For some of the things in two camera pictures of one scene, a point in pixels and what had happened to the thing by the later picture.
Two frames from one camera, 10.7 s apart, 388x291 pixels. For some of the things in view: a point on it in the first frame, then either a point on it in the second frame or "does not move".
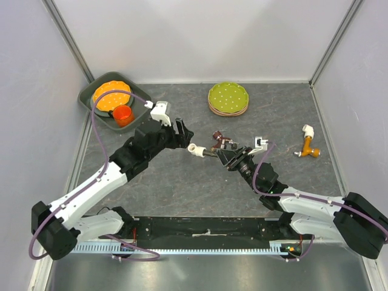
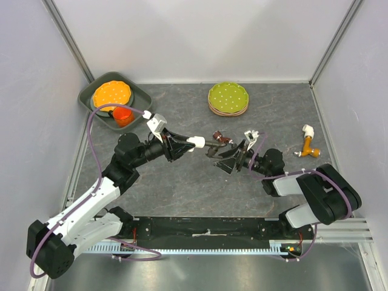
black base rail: [204, 232] does not move
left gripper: [182, 139] to [173, 151]
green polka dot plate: [228, 96] does not move
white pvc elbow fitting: [197, 150] to [199, 141]
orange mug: [123, 116] does not move
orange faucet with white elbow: [308, 131] does not move
